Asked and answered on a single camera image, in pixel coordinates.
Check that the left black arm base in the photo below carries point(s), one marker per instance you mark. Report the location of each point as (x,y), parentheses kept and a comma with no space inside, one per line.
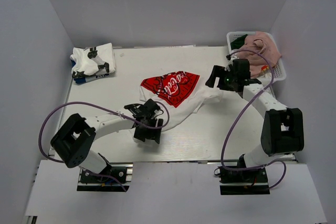
(121,172)

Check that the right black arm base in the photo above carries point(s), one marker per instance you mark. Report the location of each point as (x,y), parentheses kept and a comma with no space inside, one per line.
(251,182)

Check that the pink t-shirt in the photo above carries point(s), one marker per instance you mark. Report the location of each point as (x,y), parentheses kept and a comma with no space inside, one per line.
(260,43)

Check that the white plastic basket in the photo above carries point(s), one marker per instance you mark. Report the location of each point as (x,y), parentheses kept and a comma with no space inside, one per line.
(279,70)

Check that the folded white printed t-shirt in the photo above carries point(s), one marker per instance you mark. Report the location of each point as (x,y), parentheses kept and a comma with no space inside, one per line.
(93,61)

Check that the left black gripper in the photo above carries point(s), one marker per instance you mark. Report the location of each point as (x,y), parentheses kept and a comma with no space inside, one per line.
(153,134)

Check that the folded blue t-shirt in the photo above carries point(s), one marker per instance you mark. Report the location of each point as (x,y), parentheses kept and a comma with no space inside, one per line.
(81,78)

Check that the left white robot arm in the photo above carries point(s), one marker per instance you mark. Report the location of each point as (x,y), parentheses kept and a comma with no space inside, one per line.
(74,139)

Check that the white red-print t-shirt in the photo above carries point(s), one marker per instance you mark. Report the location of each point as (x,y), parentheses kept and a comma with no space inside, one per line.
(182,93)

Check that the dark green t-shirt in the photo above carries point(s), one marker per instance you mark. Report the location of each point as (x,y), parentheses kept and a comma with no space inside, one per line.
(238,42)

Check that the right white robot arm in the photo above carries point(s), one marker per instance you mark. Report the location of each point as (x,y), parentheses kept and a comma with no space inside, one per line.
(282,131)

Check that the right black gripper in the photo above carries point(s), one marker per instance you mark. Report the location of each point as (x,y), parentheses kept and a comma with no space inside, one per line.
(219,71)

